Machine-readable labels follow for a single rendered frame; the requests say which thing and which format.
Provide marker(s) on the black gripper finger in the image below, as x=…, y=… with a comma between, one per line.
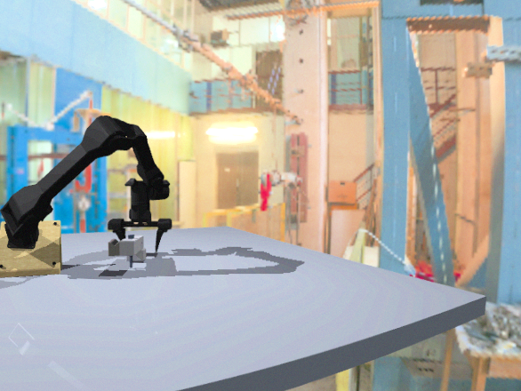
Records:
x=120, y=234
x=159, y=234

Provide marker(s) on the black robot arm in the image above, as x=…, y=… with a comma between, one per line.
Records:
x=31, y=204

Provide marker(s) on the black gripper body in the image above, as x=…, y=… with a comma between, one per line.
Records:
x=140, y=213

